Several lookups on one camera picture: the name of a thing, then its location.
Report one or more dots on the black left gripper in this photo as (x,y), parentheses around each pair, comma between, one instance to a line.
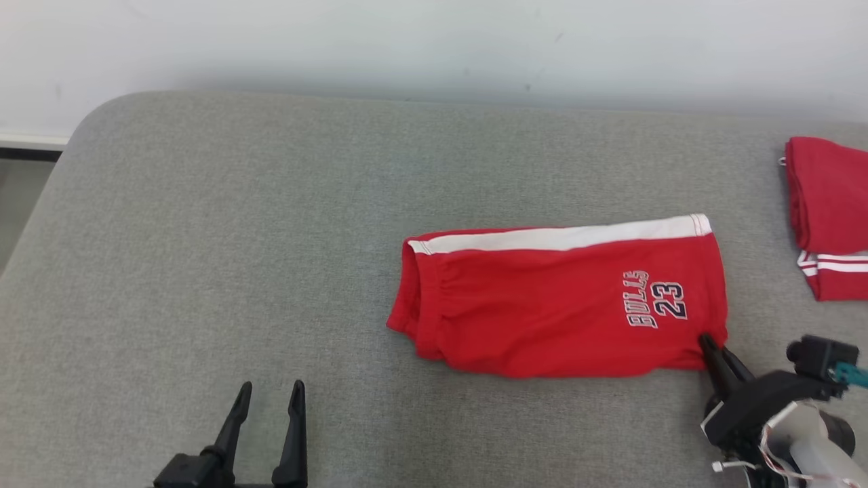
(190,474)

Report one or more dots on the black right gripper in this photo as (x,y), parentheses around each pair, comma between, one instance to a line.
(759,403)

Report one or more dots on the red shorts with white stripe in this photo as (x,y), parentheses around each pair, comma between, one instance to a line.
(542,305)

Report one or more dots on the red basketball jersey white sleeves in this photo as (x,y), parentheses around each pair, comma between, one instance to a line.
(831,196)

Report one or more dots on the grey fabric sofa cushion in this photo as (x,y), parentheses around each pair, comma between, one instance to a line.
(237,271)

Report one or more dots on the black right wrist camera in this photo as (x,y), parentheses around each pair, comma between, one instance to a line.
(820,356)

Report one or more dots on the teal right camera connector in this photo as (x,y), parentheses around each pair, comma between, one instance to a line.
(853,375)

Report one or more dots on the white wall baseboard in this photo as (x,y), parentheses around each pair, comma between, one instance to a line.
(30,144)

